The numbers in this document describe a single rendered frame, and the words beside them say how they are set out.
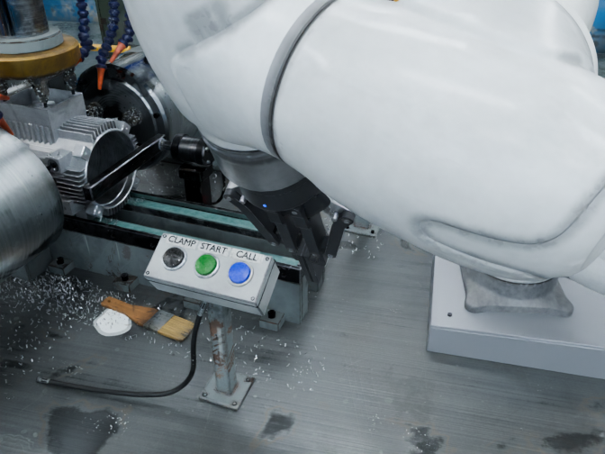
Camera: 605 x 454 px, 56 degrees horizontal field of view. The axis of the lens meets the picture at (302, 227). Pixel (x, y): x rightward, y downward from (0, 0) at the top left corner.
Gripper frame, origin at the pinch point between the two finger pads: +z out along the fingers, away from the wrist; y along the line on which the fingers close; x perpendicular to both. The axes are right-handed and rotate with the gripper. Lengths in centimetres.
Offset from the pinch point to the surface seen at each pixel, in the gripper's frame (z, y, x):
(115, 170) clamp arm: 26, 50, -20
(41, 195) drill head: 14, 51, -6
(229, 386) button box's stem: 31.7, 15.6, 11.5
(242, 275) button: 9.7, 11.1, 0.5
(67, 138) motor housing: 21, 59, -22
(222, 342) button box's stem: 23.5, 15.9, 6.7
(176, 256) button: 9.7, 21.2, 0.0
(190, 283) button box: 10.5, 18.1, 3.0
